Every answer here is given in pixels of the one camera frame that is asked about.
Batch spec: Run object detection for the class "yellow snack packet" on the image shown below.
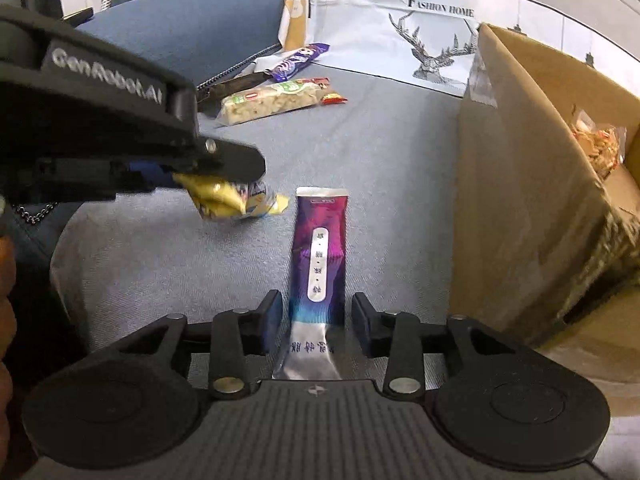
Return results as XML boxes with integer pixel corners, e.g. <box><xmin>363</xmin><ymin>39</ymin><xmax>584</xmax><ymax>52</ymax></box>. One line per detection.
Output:
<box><xmin>172</xmin><ymin>172</ymin><xmax>291</xmax><ymax>222</ymax></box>

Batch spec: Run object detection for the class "purple stick snack packet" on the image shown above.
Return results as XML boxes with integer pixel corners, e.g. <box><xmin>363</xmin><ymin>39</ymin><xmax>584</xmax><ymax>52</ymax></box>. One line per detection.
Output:
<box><xmin>271</xmin><ymin>186</ymin><xmax>351</xmax><ymax>382</ymax></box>

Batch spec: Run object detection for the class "brown cardboard box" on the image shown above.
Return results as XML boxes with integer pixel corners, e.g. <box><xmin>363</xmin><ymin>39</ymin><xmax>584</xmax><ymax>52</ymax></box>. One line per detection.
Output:
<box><xmin>447</xmin><ymin>22</ymin><xmax>640</xmax><ymax>348</ymax></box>

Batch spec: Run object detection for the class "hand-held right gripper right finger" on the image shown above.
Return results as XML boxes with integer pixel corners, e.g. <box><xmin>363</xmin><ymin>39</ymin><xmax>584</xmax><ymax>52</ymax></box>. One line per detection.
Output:
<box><xmin>351</xmin><ymin>292</ymin><xmax>531</xmax><ymax>403</ymax></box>

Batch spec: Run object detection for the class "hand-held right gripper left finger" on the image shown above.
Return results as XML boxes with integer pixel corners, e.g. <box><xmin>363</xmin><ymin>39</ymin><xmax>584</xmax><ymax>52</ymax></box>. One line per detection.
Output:
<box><xmin>107</xmin><ymin>289</ymin><xmax>285</xmax><ymax>401</ymax></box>

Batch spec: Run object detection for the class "clear orange snack bag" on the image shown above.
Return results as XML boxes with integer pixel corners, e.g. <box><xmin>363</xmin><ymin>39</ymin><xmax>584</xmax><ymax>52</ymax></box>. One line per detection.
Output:
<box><xmin>567</xmin><ymin>105</ymin><xmax>628</xmax><ymax>181</ymax></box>

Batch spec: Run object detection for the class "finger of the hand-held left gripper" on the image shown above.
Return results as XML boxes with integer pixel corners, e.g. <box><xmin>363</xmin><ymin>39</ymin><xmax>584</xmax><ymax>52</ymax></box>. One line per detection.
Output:
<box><xmin>197</xmin><ymin>134</ymin><xmax>267</xmax><ymax>183</ymax></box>
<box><xmin>117</xmin><ymin>159</ymin><xmax>178</xmax><ymax>195</ymax></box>

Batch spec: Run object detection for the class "person's left hand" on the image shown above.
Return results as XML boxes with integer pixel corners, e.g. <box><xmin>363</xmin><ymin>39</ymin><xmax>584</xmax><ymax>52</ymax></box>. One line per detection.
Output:
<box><xmin>0</xmin><ymin>235</ymin><xmax>17</xmax><ymax>461</ymax></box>

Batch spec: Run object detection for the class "blue cushion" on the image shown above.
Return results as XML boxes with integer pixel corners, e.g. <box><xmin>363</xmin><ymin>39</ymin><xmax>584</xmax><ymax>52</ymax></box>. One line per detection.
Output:
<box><xmin>75</xmin><ymin>0</ymin><xmax>283</xmax><ymax>91</ymax></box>

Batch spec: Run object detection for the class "clear nut bar packet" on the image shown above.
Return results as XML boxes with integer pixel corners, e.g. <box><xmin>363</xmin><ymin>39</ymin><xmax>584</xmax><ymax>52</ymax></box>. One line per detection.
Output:
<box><xmin>216</xmin><ymin>80</ymin><xmax>323</xmax><ymax>127</ymax></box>

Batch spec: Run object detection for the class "grey deer print bedsheet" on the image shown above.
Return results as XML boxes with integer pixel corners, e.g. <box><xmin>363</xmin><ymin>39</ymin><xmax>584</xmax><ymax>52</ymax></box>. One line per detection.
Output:
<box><xmin>275</xmin><ymin>0</ymin><xmax>640</xmax><ymax>98</ymax></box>

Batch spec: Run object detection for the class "purple cartoon snack packet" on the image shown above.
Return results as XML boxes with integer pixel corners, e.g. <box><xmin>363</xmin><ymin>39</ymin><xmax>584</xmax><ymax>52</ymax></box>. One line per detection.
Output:
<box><xmin>265</xmin><ymin>42</ymin><xmax>332</xmax><ymax>82</ymax></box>

